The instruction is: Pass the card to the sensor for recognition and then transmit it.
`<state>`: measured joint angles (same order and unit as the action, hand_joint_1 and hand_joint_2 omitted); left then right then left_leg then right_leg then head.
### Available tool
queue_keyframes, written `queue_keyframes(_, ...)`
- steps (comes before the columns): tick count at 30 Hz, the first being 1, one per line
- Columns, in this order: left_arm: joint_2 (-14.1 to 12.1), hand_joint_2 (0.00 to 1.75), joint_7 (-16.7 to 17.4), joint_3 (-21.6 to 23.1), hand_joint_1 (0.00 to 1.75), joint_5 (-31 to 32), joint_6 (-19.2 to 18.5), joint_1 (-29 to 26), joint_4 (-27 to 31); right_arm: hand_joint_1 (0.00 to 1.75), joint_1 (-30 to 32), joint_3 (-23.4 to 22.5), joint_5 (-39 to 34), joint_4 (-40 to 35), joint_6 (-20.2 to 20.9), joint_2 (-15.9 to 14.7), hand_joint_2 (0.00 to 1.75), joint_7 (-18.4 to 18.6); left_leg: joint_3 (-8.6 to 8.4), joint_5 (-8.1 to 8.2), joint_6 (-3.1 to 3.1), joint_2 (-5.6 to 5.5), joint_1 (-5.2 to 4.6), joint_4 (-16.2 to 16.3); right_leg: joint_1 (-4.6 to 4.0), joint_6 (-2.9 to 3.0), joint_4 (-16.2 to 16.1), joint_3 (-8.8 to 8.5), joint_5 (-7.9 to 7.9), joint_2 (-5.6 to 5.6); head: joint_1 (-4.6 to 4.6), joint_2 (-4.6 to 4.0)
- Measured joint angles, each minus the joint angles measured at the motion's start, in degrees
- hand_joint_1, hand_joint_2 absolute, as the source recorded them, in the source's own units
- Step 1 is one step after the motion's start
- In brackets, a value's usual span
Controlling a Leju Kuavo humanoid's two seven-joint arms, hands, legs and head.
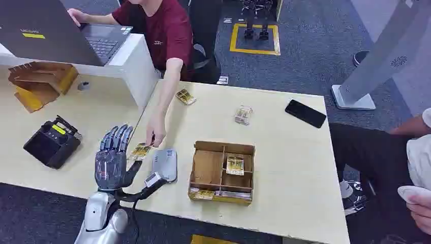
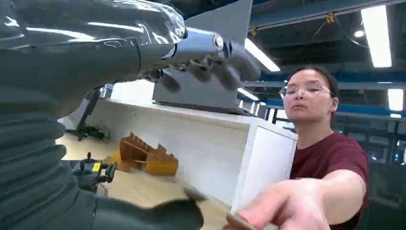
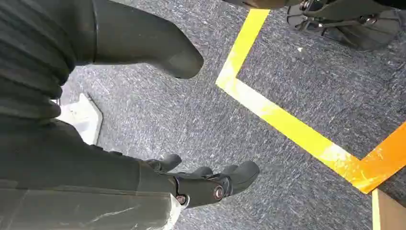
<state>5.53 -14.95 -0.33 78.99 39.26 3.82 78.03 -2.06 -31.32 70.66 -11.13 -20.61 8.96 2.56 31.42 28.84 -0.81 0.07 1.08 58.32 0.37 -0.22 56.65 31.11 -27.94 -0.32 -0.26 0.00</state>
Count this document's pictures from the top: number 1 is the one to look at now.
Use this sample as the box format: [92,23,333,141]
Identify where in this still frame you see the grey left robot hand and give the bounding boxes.
[95,124,143,191]

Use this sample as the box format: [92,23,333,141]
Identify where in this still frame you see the yellow printed card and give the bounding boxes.
[129,142,154,161]

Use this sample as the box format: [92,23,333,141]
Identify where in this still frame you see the grey card reader pad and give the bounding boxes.
[151,148,178,184]

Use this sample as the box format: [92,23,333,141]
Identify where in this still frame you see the person's hand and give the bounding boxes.
[145,111,167,148]

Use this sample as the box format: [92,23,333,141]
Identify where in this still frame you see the black label printer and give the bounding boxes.
[22,115,83,170]

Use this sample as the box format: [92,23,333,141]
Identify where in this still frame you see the yellow card stack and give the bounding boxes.
[175,88,197,106]

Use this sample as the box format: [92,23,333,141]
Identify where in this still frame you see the white desk riser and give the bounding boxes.
[0,33,160,109]

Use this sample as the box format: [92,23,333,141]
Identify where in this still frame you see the brown cardboard box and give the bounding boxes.
[8,61,79,113]

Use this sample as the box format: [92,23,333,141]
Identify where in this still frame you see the wooden compartment box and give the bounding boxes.
[188,140,256,206]

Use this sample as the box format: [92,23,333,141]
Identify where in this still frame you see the yellow card in box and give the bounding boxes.
[226,155,245,176]

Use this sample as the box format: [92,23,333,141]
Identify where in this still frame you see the person in red shirt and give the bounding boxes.
[67,0,194,148]

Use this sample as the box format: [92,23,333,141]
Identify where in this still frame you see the wrapped card pack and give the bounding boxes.
[234,105,253,126]

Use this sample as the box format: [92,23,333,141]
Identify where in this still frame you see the dark laptop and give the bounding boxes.
[0,0,134,67]

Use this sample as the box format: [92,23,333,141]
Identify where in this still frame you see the black office chair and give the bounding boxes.
[178,0,224,85]

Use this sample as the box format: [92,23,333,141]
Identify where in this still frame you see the black smartphone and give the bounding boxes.
[285,99,327,129]

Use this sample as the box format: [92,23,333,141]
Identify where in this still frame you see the black robot legs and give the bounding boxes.
[242,0,271,41]

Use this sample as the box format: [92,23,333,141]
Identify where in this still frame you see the seated person in white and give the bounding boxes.
[328,107,431,244]

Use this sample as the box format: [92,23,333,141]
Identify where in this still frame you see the white monitor stand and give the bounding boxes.
[331,0,431,111]

